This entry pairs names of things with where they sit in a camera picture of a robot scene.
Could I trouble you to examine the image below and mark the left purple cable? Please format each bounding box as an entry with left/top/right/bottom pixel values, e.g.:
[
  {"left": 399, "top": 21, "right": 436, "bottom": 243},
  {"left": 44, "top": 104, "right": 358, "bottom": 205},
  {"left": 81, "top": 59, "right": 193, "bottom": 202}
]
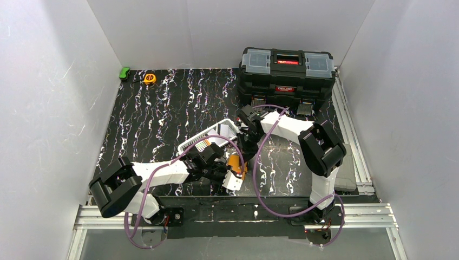
[{"left": 123, "top": 134, "right": 246, "bottom": 250}]

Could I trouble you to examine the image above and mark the black red toolbox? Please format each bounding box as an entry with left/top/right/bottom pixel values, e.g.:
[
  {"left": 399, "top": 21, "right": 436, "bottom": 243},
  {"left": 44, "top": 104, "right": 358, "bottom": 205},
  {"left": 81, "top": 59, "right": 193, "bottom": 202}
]
[{"left": 237, "top": 47, "right": 337, "bottom": 116}]

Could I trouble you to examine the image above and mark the yellow tape measure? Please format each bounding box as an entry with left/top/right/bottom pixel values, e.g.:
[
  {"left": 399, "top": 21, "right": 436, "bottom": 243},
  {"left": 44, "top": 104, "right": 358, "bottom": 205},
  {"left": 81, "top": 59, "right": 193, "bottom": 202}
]
[{"left": 143, "top": 73, "right": 157, "bottom": 85}]

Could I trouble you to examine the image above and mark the aluminium front rail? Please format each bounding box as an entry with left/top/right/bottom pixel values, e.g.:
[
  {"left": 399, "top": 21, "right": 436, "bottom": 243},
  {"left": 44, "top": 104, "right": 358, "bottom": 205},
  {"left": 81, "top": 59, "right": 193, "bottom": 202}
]
[{"left": 66, "top": 204, "right": 408, "bottom": 260}]

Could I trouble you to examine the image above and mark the purple cable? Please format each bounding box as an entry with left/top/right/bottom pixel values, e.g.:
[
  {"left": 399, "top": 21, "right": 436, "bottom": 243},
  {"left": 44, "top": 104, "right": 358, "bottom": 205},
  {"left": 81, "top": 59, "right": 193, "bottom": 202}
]
[
  {"left": 123, "top": 134, "right": 246, "bottom": 250},
  {"left": 252, "top": 104, "right": 346, "bottom": 248}
]

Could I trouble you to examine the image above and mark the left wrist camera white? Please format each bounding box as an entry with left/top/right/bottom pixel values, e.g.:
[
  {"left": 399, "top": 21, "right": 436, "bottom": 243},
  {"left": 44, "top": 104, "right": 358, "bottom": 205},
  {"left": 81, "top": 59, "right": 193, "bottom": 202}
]
[{"left": 222, "top": 170, "right": 243, "bottom": 191}]

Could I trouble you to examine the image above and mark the orange leather card holder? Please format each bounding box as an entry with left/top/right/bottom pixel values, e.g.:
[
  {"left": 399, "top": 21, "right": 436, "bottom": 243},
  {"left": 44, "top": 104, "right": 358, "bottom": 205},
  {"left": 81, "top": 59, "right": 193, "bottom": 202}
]
[{"left": 227, "top": 154, "right": 248, "bottom": 180}]

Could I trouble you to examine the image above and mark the aluminium right rail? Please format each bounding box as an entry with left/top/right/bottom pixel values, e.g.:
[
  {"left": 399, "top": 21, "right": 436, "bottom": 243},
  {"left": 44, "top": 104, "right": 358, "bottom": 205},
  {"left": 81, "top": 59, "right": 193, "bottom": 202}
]
[{"left": 332, "top": 66, "right": 373, "bottom": 186}]

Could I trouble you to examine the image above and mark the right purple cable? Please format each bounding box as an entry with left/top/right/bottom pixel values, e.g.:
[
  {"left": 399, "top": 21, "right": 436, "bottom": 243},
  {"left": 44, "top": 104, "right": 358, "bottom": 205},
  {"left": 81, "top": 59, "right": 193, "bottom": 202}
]
[{"left": 252, "top": 104, "right": 346, "bottom": 248}]

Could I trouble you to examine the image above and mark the green small object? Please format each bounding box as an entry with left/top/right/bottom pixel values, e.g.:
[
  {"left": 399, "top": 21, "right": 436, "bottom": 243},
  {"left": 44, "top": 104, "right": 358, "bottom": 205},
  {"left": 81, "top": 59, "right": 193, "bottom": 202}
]
[{"left": 119, "top": 67, "right": 130, "bottom": 81}]

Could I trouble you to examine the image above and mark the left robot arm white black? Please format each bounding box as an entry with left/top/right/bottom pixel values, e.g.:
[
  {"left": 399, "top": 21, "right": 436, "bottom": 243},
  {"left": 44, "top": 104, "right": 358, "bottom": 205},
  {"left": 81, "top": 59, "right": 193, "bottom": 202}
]
[{"left": 88, "top": 143, "right": 227, "bottom": 218}]

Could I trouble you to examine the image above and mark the aluminium rail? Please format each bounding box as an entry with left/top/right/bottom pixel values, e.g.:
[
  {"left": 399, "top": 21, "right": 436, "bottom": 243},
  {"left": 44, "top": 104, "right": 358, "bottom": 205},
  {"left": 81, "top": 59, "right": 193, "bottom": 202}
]
[
  {"left": 332, "top": 66, "right": 373, "bottom": 186},
  {"left": 66, "top": 204, "right": 408, "bottom": 260}
]

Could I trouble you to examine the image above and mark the white striped card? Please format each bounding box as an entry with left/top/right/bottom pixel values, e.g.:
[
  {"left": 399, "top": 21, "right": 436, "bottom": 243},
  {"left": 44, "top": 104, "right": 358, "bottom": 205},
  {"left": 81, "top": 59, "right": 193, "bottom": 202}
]
[{"left": 207, "top": 128, "right": 236, "bottom": 147}]

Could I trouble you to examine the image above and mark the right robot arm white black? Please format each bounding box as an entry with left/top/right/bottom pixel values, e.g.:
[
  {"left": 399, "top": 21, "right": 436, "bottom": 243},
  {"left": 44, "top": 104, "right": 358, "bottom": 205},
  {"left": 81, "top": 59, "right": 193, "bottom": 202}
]
[{"left": 237, "top": 105, "right": 347, "bottom": 221}]

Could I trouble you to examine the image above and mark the white plastic basket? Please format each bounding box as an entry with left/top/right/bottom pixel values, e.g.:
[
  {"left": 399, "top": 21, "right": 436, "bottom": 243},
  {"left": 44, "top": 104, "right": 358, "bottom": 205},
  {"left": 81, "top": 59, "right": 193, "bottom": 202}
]
[{"left": 177, "top": 119, "right": 239, "bottom": 155}]

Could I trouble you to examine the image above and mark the grey plastic case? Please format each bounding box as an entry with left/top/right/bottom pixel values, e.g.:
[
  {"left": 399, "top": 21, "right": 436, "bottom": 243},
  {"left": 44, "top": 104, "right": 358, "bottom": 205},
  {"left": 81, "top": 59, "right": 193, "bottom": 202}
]
[{"left": 335, "top": 144, "right": 357, "bottom": 192}]

